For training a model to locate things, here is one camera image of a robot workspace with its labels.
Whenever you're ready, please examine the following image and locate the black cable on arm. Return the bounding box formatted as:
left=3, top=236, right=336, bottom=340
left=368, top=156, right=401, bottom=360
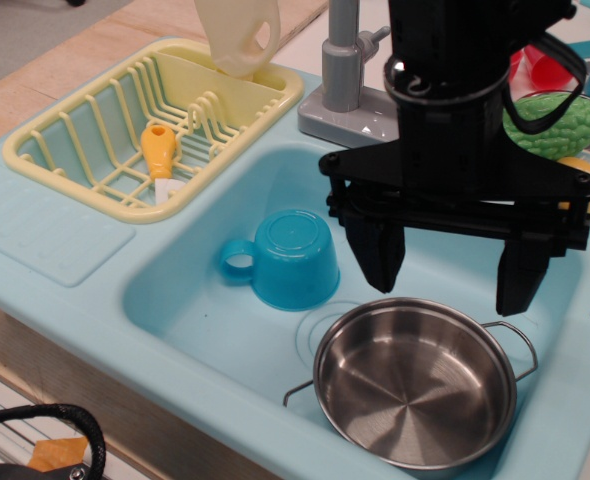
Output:
left=500, top=32, right=588, bottom=135

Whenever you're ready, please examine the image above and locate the blue plastic cup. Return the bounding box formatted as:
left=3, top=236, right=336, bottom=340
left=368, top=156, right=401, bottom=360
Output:
left=219, top=209, right=340, bottom=311

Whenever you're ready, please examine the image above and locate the stainless steel pot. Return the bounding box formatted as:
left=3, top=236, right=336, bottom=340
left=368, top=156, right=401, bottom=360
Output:
left=295, top=297, right=539, bottom=478

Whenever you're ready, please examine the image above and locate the yellow drying rack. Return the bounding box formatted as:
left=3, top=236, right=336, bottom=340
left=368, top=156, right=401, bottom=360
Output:
left=2, top=38, right=304, bottom=224

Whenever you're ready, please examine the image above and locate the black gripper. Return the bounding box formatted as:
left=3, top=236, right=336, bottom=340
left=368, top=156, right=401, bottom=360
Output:
left=319, top=95, right=590, bottom=316

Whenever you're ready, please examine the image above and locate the green bumpy toy vegetable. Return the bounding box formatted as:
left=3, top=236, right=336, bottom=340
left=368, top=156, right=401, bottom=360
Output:
left=502, top=94, right=590, bottom=162

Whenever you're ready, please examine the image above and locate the orange paper scrap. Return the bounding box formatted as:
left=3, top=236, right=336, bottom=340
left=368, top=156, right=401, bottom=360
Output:
left=27, top=437, right=89, bottom=473

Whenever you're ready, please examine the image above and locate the grey toy faucet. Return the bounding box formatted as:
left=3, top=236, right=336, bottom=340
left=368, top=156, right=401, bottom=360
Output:
left=298, top=1, right=399, bottom=148

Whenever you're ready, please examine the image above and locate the red plastic cup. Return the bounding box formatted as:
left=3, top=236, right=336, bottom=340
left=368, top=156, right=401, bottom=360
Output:
left=509, top=46, right=574, bottom=91

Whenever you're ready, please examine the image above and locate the orange handled spatula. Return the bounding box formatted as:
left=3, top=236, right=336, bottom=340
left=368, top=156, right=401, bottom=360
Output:
left=140, top=124, right=185, bottom=205

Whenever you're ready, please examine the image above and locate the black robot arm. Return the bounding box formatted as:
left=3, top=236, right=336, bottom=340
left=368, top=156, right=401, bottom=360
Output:
left=319, top=1, right=590, bottom=316

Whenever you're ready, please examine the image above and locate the cream plastic jug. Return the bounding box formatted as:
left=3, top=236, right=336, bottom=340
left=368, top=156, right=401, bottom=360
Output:
left=195, top=0, right=281, bottom=80

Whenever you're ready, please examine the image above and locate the black sleeved cable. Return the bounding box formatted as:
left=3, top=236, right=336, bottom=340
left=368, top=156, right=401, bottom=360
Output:
left=0, top=403, right=107, bottom=480

